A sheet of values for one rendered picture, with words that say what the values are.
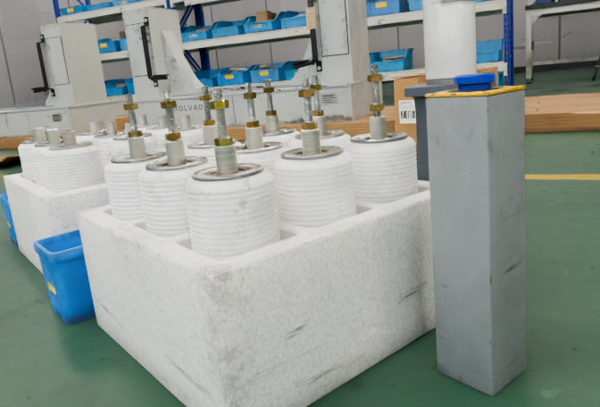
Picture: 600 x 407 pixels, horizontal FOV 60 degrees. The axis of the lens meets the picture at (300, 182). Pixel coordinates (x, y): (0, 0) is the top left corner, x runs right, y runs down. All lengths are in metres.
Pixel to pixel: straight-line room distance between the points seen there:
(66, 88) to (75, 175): 2.85
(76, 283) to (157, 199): 0.30
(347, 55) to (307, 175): 2.14
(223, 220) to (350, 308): 0.18
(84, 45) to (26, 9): 4.47
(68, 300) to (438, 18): 0.77
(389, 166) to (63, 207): 0.58
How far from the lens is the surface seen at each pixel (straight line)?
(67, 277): 0.87
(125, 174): 0.72
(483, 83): 0.54
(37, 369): 0.80
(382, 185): 0.67
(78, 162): 1.01
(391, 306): 0.65
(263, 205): 0.53
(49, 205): 0.98
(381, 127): 0.69
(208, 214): 0.52
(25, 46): 8.24
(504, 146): 0.54
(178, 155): 0.65
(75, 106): 3.80
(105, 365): 0.76
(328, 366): 0.60
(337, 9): 2.71
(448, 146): 0.54
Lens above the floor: 0.35
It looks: 12 degrees down
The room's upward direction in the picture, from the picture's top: 6 degrees counter-clockwise
